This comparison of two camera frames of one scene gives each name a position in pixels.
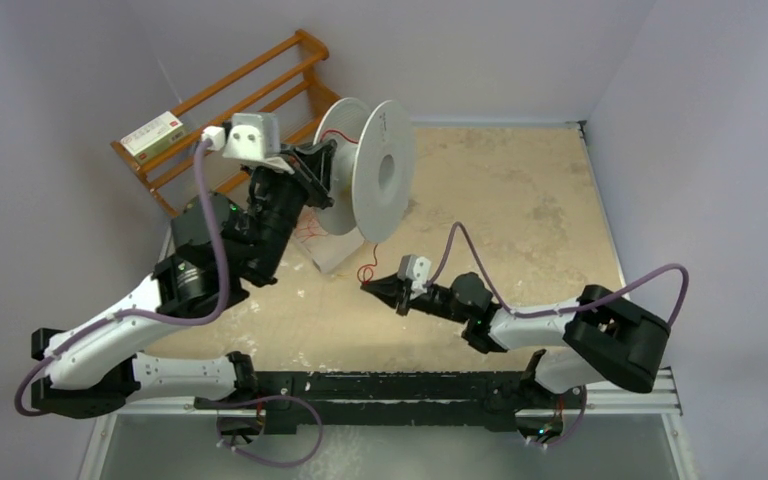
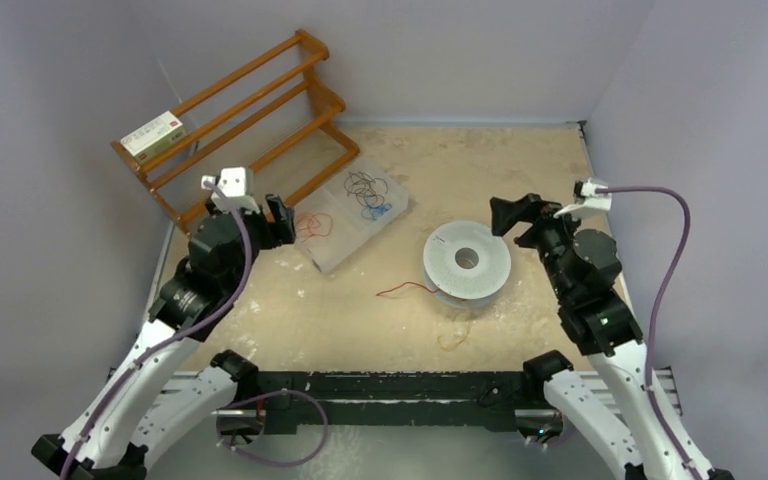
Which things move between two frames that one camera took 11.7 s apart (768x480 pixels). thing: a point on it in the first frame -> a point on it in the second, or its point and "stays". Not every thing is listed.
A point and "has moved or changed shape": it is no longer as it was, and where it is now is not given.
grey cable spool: x=374 y=170 -> x=467 y=264
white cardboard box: x=155 y=138 stays
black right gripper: x=392 y=290 -> x=506 y=215
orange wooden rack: x=232 y=125 stays
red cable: x=365 y=273 has moved or changed shape
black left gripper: x=312 y=172 -> x=281 y=233
